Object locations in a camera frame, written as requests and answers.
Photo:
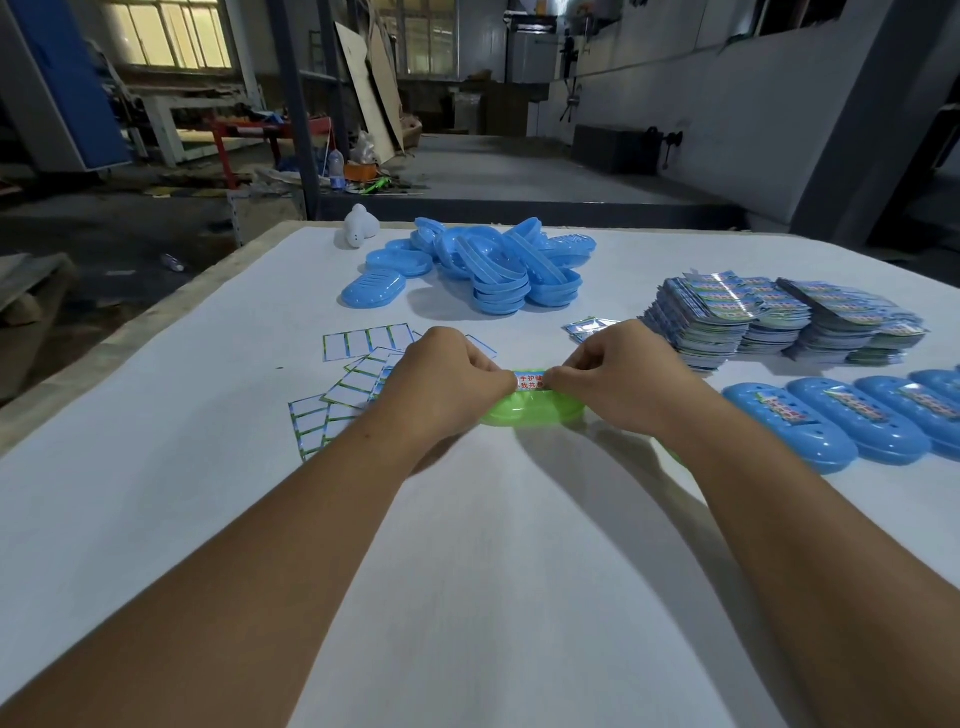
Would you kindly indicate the person's left hand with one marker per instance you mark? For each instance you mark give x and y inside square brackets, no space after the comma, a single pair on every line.
[442,390]

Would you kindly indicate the person's right hand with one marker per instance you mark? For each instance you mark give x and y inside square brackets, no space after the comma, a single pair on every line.
[637,382]

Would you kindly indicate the glossy sticker sheets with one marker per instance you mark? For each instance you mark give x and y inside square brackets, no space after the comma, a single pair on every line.
[591,330]

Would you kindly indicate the stacks of colourful sticker sheets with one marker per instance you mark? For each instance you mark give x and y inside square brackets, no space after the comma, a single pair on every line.
[697,322]

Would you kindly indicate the small rectangular sticker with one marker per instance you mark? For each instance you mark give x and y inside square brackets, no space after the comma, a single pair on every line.
[529,381]

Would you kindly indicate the pile of blue soap dishes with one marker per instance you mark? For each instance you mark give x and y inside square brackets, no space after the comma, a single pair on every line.
[517,274]

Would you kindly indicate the person's left forearm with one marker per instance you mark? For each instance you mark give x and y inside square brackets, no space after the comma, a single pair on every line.
[225,592]

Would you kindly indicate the person's right forearm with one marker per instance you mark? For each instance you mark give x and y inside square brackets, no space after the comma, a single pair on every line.
[825,570]

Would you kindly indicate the orange box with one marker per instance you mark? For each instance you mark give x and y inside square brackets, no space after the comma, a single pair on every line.
[361,172]

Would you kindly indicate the black box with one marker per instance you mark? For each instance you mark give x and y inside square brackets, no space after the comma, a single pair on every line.
[616,150]

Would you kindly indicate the small white plastic figure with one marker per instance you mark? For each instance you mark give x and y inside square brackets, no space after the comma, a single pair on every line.
[361,225]

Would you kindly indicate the green tool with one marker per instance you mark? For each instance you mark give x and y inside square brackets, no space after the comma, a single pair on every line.
[375,185]

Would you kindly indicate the clear water bottle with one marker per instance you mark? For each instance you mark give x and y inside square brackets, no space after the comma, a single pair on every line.
[337,170]

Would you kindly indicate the pale wooden crate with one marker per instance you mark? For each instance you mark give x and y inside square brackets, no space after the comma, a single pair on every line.
[266,220]

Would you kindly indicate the white plastic bag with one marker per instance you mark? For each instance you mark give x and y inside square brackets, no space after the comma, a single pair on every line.
[364,148]

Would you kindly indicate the wicker basket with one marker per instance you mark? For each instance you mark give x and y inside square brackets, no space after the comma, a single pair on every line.
[412,133]

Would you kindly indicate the plastic bottle on floor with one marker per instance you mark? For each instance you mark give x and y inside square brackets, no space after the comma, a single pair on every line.
[172,263]

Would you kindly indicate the pale leaning plywood board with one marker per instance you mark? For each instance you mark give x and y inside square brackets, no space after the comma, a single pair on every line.
[365,97]

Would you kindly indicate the brown leaning board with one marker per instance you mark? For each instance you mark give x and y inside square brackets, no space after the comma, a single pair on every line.
[386,86]

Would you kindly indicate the red metal table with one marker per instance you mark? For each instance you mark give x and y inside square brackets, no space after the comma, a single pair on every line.
[244,127]

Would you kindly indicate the silver machine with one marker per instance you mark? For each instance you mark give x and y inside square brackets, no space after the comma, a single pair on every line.
[536,60]

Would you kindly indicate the grey slanted pillar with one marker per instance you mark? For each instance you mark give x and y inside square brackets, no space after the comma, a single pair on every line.
[870,135]

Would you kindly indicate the wide window with grid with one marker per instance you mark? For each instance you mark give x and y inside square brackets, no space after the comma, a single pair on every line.
[427,41]

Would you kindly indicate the wooden pallet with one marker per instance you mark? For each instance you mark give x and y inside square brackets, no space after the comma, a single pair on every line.
[30,283]

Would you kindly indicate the large bright window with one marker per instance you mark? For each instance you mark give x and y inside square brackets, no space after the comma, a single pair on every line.
[169,34]

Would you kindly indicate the blue and white machine cabinet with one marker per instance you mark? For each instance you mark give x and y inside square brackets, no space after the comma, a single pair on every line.
[75,79]

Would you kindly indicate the black wall plug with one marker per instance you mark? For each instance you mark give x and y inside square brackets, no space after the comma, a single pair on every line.
[671,140]

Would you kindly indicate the thick dark steel post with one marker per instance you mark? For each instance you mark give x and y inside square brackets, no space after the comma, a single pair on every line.
[295,120]

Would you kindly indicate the thin dark steel post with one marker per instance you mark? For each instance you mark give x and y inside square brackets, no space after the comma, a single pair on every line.
[334,75]

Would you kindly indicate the white metal workbench frame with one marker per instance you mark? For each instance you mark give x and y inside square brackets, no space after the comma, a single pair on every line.
[165,126]

